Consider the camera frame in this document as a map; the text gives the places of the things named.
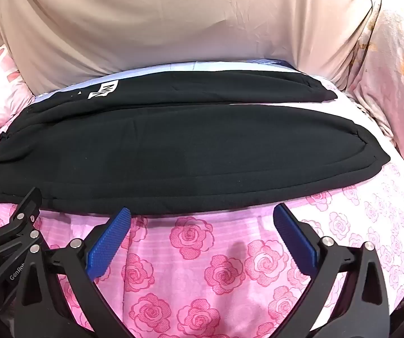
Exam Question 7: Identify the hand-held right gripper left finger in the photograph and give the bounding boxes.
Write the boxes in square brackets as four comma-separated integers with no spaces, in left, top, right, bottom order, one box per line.
[20,207,133,338]

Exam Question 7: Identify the beige cloth backdrop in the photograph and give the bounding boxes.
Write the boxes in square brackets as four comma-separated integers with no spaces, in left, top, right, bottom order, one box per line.
[0,0,389,96]

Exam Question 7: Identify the pale floral blanket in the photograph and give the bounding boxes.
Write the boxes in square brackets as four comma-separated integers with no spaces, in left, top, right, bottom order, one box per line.
[339,0,404,163]

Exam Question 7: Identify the pink rose print bedsheet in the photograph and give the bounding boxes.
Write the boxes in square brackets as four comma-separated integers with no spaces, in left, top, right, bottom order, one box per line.
[0,58,404,338]

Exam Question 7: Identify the black pants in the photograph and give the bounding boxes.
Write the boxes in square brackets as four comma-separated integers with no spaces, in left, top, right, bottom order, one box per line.
[0,64,391,219]

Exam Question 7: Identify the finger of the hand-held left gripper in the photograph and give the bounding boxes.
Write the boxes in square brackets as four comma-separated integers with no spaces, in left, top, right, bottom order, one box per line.
[0,187,45,265]

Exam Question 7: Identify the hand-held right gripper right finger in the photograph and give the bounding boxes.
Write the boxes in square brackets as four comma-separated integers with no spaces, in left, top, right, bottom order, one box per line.
[273,203,390,338]

